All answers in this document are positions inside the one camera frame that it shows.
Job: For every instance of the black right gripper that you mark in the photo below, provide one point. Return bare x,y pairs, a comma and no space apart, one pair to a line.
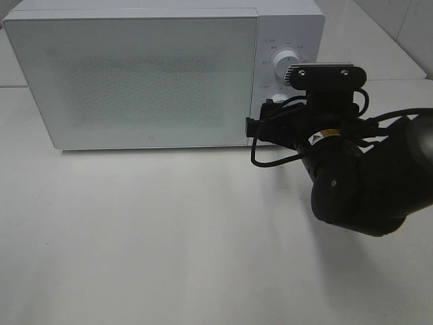
299,127

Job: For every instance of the white timer knob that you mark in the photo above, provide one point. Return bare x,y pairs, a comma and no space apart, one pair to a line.
279,98

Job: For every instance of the white power knob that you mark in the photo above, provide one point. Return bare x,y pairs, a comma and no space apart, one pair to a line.
283,59

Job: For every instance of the white microwave door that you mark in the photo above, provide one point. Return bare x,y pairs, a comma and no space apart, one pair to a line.
110,84

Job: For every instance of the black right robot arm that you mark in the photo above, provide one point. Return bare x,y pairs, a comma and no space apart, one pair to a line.
368,175

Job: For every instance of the white microwave oven body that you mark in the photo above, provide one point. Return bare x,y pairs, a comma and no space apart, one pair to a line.
296,25

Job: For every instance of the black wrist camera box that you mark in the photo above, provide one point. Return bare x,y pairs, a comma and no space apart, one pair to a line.
327,86

